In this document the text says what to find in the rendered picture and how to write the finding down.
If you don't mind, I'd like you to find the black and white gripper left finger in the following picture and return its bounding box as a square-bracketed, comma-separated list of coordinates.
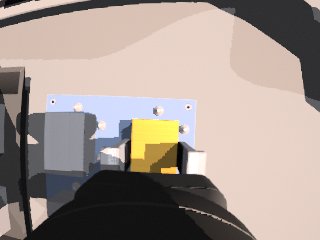
[100, 139, 132, 171]

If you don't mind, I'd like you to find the yellow block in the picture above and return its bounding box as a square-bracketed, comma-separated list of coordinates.
[130, 119, 179, 174]

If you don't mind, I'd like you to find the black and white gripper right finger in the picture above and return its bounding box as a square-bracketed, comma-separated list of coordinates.
[176, 141, 206, 176]

